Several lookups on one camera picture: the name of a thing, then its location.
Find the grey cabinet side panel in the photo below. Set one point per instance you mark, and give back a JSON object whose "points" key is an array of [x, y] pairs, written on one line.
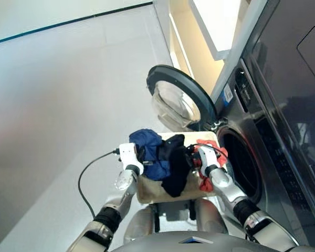
{"points": [[241, 39]]}

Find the black wheeled basket stand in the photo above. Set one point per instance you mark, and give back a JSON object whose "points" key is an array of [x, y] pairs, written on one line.
{"points": [[173, 212]]}

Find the orange-red garment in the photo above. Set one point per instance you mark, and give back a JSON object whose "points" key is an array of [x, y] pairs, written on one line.
{"points": [[206, 183]]}

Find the black garment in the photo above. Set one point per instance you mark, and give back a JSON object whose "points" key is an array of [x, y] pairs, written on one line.
{"points": [[176, 170]]}

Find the beige open cabinet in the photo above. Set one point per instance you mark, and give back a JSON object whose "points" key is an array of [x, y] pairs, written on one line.
{"points": [[189, 47]]}

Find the silver robot torso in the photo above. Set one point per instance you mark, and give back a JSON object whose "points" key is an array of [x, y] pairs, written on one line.
{"points": [[160, 242]]}

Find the white countertop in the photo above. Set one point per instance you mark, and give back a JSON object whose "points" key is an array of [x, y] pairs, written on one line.
{"points": [[215, 31]]}

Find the dark blue garment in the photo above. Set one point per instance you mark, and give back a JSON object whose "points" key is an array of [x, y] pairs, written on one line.
{"points": [[152, 147]]}

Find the dark stacked dryer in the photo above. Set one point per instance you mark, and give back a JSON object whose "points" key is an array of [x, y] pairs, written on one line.
{"points": [[291, 78]]}

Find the round glass washing machine door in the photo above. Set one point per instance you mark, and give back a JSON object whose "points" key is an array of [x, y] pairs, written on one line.
{"points": [[173, 99]]}

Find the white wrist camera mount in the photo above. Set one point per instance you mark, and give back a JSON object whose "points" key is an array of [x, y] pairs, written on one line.
{"points": [[128, 155], [210, 158]]}

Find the grey washing machine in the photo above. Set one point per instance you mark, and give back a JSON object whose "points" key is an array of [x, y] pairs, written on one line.
{"points": [[252, 131]]}

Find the pale woven laundry basket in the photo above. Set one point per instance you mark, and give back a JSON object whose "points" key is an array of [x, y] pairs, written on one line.
{"points": [[149, 189]]}

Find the silver robot leg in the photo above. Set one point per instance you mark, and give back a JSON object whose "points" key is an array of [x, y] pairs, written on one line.
{"points": [[212, 218], [140, 225]]}

